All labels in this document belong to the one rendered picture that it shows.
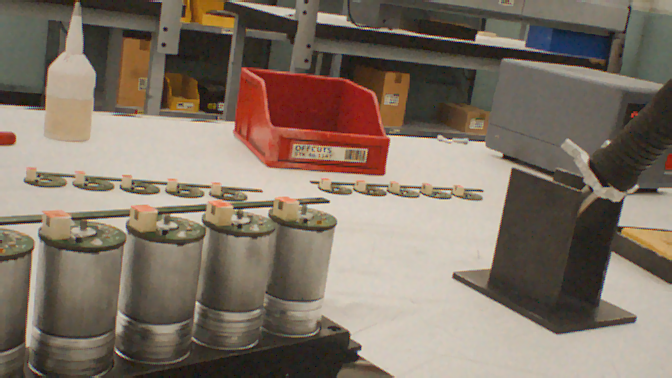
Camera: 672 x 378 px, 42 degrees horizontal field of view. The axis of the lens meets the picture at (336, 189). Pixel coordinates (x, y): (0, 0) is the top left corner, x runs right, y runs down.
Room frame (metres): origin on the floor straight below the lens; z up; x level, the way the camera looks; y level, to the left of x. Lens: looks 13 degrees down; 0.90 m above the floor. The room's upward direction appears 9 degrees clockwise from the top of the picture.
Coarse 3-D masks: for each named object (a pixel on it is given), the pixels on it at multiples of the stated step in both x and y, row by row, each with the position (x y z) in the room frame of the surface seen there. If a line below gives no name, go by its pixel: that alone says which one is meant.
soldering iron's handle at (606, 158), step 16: (656, 96) 0.40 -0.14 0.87; (640, 112) 0.41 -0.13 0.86; (656, 112) 0.40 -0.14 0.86; (624, 128) 0.41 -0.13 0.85; (640, 128) 0.40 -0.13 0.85; (656, 128) 0.40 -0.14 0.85; (608, 144) 0.42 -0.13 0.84; (624, 144) 0.41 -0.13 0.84; (640, 144) 0.40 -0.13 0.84; (656, 144) 0.40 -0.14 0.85; (592, 160) 0.42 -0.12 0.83; (608, 160) 0.41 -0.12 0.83; (624, 160) 0.41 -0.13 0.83; (640, 160) 0.40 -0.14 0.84; (608, 176) 0.41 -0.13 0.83; (624, 176) 0.41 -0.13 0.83
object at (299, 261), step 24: (312, 216) 0.30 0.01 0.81; (288, 240) 0.29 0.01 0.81; (312, 240) 0.29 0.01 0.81; (288, 264) 0.29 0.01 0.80; (312, 264) 0.29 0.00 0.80; (288, 288) 0.29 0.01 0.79; (312, 288) 0.30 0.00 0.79; (264, 312) 0.30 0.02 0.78; (288, 312) 0.29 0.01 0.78; (312, 312) 0.30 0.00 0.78; (288, 336) 0.29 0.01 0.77
